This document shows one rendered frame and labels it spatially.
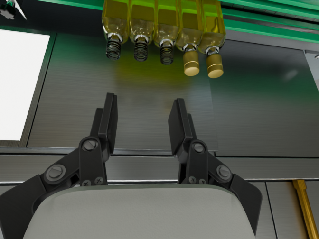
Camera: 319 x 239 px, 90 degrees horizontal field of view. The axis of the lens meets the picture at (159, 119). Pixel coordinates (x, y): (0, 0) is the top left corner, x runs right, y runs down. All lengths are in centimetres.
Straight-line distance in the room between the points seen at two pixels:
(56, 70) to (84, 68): 7
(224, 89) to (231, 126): 13
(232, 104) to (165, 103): 24
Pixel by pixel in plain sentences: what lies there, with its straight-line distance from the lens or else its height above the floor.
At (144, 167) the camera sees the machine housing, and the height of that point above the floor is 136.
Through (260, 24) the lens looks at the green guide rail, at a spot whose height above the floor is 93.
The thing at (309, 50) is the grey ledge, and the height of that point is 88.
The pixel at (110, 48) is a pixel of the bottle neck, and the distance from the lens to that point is 37.
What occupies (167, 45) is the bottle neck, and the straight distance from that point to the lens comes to 39.
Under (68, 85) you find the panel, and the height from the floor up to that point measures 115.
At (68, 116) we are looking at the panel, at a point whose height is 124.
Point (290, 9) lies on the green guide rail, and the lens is 63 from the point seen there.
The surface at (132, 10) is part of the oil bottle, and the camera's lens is 42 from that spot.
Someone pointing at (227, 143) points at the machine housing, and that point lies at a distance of 53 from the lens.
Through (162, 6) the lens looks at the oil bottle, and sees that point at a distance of 45.
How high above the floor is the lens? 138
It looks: 19 degrees down
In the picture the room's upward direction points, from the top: 180 degrees clockwise
